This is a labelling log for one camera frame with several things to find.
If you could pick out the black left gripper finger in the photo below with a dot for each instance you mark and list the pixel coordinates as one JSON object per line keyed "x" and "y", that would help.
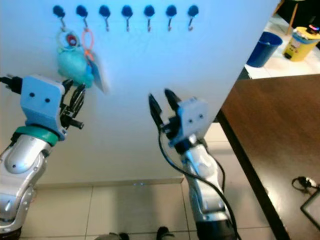
{"x": 75, "y": 102}
{"x": 82, "y": 97}

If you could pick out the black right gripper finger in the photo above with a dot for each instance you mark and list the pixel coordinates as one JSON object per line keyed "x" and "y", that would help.
{"x": 171, "y": 102}
{"x": 156, "y": 111}

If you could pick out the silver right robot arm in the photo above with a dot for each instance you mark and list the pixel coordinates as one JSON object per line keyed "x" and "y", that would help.
{"x": 210, "y": 195}

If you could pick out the white hook board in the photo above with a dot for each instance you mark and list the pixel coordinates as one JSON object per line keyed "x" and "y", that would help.
{"x": 130, "y": 140}

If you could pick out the blue knob metal hook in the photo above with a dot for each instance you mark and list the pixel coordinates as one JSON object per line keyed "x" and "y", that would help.
{"x": 104, "y": 10}
{"x": 81, "y": 10}
{"x": 149, "y": 10}
{"x": 59, "y": 10}
{"x": 127, "y": 10}
{"x": 171, "y": 10}
{"x": 193, "y": 10}

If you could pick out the dark brown wooden table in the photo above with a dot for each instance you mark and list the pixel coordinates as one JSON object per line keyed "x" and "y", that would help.
{"x": 275, "y": 130}

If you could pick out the blue waste bin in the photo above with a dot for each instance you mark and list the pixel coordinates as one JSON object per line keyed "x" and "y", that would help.
{"x": 262, "y": 50}

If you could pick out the black right robot foot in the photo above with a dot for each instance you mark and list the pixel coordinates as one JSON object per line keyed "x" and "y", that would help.
{"x": 164, "y": 235}

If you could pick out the grey left robot foot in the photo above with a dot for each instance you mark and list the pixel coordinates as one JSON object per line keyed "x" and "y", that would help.
{"x": 107, "y": 236}

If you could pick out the yellow waste bin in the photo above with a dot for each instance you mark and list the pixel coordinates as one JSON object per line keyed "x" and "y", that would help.
{"x": 300, "y": 46}

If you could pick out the wooden chair leg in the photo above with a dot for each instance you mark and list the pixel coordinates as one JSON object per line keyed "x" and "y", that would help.
{"x": 292, "y": 17}

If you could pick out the light grey right wrist camera mount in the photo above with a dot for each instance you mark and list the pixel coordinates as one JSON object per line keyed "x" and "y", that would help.
{"x": 192, "y": 119}

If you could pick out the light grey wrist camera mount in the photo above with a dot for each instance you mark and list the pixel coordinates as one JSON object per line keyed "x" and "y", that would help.
{"x": 41, "y": 102}
{"x": 192, "y": 119}

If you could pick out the light grey left wrist camera mount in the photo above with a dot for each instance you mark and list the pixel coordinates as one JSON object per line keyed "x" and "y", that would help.
{"x": 41, "y": 102}

